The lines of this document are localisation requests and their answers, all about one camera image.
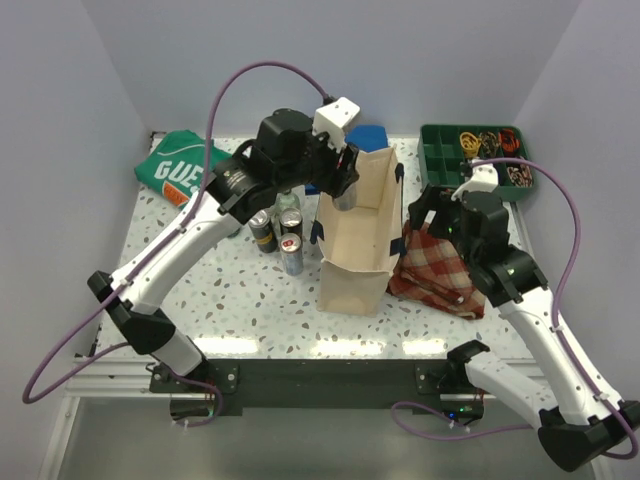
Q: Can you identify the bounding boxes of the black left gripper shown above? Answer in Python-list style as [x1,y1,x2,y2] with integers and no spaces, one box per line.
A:
[275,120,360,198]

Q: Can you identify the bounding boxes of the red tab can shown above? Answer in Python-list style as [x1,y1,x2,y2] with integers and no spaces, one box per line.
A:
[279,233,304,276]
[332,183,357,211]

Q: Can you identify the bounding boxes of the green cap soda bottle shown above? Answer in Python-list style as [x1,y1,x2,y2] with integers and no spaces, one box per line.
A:
[276,190,301,211]

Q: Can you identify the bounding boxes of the black can silver tab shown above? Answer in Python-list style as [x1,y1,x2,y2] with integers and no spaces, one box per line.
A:
[279,207,303,239]

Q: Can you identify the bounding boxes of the beige canvas tote bag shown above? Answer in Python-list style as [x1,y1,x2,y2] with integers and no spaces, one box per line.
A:
[310,147,404,316]

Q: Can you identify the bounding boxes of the black can foil top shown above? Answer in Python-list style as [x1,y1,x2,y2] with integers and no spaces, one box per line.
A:
[248,209,278,253]

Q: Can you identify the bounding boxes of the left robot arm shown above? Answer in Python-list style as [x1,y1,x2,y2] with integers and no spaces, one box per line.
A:
[88,97,360,392]

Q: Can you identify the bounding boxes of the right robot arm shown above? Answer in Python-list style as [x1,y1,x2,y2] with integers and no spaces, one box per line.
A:
[408,186,639,472]

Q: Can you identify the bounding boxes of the folded blue cloth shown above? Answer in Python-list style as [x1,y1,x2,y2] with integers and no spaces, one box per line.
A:
[299,125,389,193]

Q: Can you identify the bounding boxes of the red plaid cloth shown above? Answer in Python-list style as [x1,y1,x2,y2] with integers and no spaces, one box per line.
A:
[387,221,486,320]

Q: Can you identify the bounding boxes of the green compartment tray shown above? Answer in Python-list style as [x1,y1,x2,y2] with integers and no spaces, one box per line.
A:
[418,124,537,203]

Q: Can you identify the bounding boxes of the green Guess t-shirt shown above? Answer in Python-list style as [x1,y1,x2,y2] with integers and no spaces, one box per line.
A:
[134,130,205,208]

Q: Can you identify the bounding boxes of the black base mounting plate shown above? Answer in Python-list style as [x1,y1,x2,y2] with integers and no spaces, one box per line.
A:
[148,357,485,417]

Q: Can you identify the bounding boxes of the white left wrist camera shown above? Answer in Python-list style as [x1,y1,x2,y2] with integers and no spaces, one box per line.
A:
[312,97,361,150]

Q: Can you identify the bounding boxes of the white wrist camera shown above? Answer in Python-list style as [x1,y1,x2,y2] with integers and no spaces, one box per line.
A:
[312,97,361,150]
[451,158,499,201]

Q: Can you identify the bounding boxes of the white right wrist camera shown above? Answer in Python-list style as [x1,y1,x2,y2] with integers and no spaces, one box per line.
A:
[451,158,499,201]

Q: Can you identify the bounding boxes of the pink patterned hair ties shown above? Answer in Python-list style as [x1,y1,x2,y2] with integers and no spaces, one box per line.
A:
[505,159,535,189]

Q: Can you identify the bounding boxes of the orange black hair ties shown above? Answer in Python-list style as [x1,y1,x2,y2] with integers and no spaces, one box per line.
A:
[497,128,523,154]

